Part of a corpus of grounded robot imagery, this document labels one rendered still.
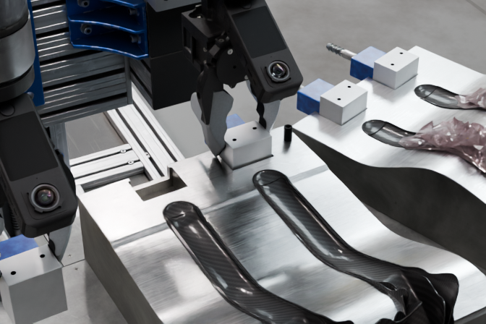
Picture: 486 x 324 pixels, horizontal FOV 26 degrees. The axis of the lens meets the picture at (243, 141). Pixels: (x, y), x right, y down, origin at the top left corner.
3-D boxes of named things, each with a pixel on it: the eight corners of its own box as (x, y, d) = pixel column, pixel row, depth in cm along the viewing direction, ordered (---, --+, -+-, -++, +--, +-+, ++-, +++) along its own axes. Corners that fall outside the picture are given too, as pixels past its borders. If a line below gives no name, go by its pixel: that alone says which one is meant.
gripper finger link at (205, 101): (225, 115, 115) (241, 44, 111) (233, 123, 114) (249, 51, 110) (187, 118, 113) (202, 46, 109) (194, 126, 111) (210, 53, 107)
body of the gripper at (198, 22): (241, 43, 119) (240, -56, 112) (280, 78, 113) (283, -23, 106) (180, 60, 116) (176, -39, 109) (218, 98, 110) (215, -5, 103)
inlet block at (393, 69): (314, 69, 143) (316, 35, 140) (338, 55, 146) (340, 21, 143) (393, 106, 136) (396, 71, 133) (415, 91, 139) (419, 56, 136)
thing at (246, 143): (180, 129, 126) (178, 91, 123) (217, 117, 128) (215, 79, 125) (233, 188, 117) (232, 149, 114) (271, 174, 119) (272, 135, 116)
